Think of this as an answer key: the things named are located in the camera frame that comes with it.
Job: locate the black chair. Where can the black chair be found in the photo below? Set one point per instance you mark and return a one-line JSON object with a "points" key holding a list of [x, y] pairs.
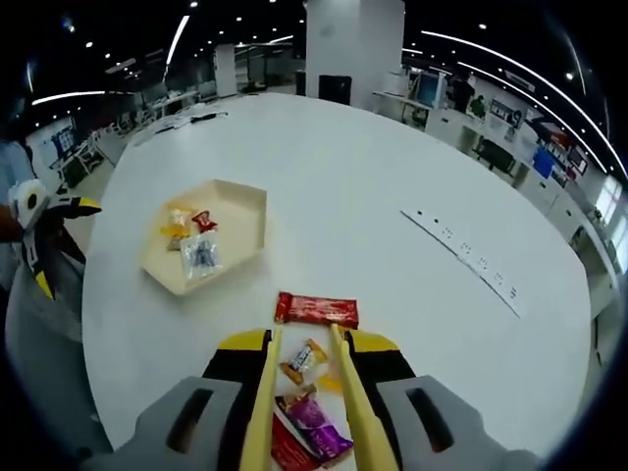
{"points": [[335, 89]]}

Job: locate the clear blue-print food packet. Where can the clear blue-print food packet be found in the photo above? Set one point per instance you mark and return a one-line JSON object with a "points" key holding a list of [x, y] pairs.
{"points": [[201, 257]]}

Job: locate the purple food snack packet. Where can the purple food snack packet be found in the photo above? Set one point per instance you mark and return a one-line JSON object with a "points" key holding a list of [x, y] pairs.
{"points": [[316, 427]]}

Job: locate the long red food bar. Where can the long red food bar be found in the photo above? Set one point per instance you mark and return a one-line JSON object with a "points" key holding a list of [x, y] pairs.
{"points": [[289, 446], [316, 310]]}

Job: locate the row of white cabinets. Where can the row of white cabinets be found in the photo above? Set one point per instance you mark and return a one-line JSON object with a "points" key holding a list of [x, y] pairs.
{"points": [[490, 137]]}

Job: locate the white square pillar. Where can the white square pillar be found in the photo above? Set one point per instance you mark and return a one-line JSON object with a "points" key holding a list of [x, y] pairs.
{"points": [[353, 49]]}

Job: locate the small black object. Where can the small black object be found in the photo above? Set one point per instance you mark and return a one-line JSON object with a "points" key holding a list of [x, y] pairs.
{"points": [[208, 118]]}

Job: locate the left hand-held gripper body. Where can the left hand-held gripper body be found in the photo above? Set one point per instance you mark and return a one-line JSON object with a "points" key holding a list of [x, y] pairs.
{"points": [[29, 203]]}

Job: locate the beige hexagonal container tray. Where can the beige hexagonal container tray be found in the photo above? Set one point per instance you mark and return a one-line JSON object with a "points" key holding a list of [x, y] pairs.
{"points": [[240, 221]]}

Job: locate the orange blue-label food packet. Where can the orange blue-label food packet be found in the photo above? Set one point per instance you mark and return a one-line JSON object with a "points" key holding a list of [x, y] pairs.
{"points": [[304, 360]]}

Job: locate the blue screen kiosk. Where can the blue screen kiosk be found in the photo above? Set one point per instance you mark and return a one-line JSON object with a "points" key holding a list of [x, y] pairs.
{"points": [[432, 88]]}

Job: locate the small red candy food packet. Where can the small red candy food packet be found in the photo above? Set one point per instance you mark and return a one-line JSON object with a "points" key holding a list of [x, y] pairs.
{"points": [[205, 221]]}

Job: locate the person's clothed torso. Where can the person's clothed torso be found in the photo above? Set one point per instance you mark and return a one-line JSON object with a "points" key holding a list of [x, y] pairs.
{"points": [[15, 167]]}

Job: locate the small brown food packet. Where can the small brown food packet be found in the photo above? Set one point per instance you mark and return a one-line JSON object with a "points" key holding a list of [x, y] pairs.
{"points": [[302, 391]]}

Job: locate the grey mesh office chair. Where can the grey mesh office chair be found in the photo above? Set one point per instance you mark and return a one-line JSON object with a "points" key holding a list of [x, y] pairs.
{"points": [[44, 353]]}

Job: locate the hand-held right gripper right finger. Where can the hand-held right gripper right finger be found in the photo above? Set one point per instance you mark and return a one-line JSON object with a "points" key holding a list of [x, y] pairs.
{"points": [[432, 432]]}

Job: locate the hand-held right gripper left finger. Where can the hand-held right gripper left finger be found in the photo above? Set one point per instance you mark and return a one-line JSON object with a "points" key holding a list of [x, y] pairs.
{"points": [[196, 432]]}

